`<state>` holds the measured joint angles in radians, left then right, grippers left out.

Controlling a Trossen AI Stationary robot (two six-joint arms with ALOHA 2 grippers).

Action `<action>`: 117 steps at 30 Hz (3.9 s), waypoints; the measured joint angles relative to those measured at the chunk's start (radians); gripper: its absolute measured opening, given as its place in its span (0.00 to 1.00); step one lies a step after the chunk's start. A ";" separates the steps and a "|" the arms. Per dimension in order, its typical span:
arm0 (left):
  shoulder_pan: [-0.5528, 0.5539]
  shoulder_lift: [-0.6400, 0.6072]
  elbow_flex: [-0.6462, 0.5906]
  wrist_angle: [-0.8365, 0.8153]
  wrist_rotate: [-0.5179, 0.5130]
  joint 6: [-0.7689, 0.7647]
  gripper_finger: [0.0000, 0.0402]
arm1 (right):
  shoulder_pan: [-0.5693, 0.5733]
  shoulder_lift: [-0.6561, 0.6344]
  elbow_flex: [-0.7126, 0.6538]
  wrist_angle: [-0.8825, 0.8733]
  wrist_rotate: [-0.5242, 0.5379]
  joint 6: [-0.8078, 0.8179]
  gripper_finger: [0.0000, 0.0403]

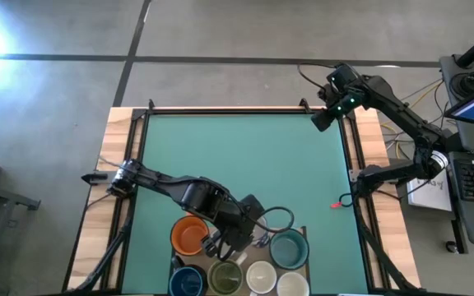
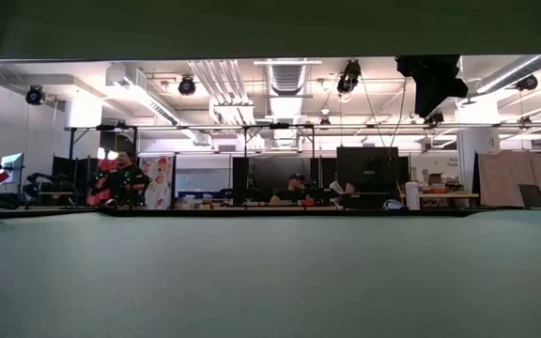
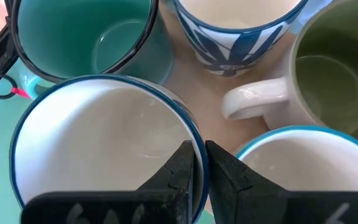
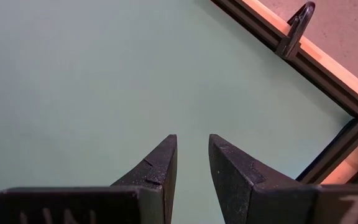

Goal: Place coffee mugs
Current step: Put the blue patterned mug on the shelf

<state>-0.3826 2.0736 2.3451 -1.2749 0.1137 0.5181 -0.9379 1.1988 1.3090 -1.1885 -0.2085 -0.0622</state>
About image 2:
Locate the green table mat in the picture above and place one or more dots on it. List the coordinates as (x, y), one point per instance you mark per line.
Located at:
(270, 281)

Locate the black hanging camera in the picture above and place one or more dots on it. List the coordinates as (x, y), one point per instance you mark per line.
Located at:
(349, 75)

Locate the white column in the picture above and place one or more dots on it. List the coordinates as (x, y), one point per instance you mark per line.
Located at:
(477, 141)

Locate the silver ceiling duct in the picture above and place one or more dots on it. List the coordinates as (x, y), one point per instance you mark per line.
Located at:
(287, 77)

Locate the colourful poster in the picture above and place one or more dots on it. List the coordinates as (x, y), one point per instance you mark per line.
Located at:
(160, 180)

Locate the white monitor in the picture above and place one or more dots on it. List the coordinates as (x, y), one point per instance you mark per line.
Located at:
(13, 168)

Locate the cluttered wooden workbench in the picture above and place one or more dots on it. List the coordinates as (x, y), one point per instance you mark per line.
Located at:
(444, 195)

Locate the black overhead truss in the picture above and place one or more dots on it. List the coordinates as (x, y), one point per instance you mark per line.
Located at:
(181, 126)

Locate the white upright cylinder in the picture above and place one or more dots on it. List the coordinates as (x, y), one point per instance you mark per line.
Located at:
(412, 195)

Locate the large black monitor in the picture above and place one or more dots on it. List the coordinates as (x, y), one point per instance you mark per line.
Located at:
(369, 169)

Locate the person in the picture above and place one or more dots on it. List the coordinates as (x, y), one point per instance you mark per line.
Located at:
(122, 180)
(294, 190)

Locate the pink partition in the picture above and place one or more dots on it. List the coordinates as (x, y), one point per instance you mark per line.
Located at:
(510, 178)

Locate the red cloth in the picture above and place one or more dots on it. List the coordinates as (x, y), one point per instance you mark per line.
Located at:
(106, 164)

